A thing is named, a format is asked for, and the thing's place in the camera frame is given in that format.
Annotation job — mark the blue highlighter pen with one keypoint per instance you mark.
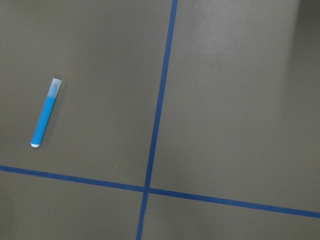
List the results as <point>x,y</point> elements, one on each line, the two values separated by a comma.
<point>45,114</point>

